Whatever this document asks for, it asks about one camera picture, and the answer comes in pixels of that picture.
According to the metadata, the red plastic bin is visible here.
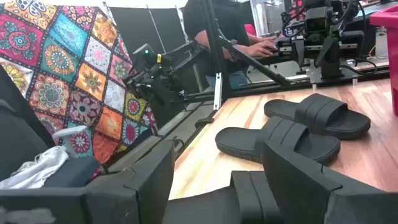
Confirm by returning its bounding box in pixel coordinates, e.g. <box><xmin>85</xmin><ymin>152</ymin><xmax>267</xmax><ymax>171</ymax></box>
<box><xmin>369</xmin><ymin>5</ymin><xmax>398</xmax><ymax>116</ymax></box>

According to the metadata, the black aluminium rig frame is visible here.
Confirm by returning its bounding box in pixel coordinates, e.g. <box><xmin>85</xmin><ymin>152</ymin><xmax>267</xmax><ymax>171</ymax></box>
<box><xmin>105</xmin><ymin>0</ymin><xmax>391</xmax><ymax>175</ymax></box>

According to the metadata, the black rubber slide sandal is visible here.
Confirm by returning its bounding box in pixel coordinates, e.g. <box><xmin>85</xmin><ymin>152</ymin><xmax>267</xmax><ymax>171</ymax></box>
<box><xmin>263</xmin><ymin>93</ymin><xmax>371</xmax><ymax>141</ymax></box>
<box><xmin>215</xmin><ymin>116</ymin><xmax>341</xmax><ymax>166</ymax></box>
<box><xmin>161</xmin><ymin>170</ymin><xmax>282</xmax><ymax>224</ymax></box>

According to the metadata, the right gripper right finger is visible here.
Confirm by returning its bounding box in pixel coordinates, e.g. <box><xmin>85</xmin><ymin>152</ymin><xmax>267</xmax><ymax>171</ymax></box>
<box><xmin>262</xmin><ymin>140</ymin><xmax>398</xmax><ymax>224</ymax></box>

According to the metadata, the person's hand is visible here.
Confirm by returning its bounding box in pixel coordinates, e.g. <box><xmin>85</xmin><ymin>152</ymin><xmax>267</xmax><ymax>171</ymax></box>
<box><xmin>245</xmin><ymin>39</ymin><xmax>279</xmax><ymax>59</ymax></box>
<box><xmin>257</xmin><ymin>34</ymin><xmax>278</xmax><ymax>43</ymax></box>

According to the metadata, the pale grey plastic piece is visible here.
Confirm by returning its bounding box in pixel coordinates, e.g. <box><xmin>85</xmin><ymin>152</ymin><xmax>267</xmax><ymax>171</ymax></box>
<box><xmin>52</xmin><ymin>124</ymin><xmax>88</xmax><ymax>156</ymax></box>

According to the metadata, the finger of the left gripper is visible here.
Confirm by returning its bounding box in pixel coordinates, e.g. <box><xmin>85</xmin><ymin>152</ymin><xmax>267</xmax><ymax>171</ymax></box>
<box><xmin>315</xmin><ymin>35</ymin><xmax>343</xmax><ymax>79</ymax></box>
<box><xmin>291</xmin><ymin>38</ymin><xmax>308</xmax><ymax>68</ymax></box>

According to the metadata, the dark blue cushion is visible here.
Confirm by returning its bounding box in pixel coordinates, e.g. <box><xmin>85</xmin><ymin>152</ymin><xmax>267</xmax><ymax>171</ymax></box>
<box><xmin>43</xmin><ymin>156</ymin><xmax>101</xmax><ymax>188</ymax></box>

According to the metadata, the white crumpled cloth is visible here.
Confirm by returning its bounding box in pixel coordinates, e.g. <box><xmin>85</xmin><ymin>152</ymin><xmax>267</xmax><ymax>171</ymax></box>
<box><xmin>0</xmin><ymin>145</ymin><xmax>70</xmax><ymax>190</ymax></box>

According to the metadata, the person's forearm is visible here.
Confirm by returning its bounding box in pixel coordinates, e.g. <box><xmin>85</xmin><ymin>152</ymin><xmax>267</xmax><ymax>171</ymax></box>
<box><xmin>222</xmin><ymin>42</ymin><xmax>259</xmax><ymax>62</ymax></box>

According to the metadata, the black fabric backdrop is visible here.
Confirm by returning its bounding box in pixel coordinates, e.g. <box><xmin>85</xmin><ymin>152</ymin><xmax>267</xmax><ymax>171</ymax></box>
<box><xmin>108</xmin><ymin>6</ymin><xmax>187</xmax><ymax>63</ymax></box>

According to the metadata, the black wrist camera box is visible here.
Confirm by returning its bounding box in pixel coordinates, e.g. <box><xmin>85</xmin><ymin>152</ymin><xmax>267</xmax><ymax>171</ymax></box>
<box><xmin>303</xmin><ymin>6</ymin><xmax>334</xmax><ymax>35</ymax></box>

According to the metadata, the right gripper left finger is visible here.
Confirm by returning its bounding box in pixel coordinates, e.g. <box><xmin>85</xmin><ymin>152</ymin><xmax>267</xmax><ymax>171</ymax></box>
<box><xmin>0</xmin><ymin>139</ymin><xmax>175</xmax><ymax>224</ymax></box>

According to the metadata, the colourful patterned cloth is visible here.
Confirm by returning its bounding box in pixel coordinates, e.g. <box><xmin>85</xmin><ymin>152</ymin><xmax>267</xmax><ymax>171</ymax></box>
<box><xmin>0</xmin><ymin>0</ymin><xmax>158</xmax><ymax>166</ymax></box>

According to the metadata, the silver metal bracket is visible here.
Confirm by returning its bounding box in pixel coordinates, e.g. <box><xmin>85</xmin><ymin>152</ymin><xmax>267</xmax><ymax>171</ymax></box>
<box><xmin>213</xmin><ymin>73</ymin><xmax>223</xmax><ymax>111</ymax></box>

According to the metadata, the person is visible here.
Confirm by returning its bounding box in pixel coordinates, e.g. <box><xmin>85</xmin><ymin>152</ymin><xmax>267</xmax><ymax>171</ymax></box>
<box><xmin>182</xmin><ymin>0</ymin><xmax>280</xmax><ymax>91</ymax></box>

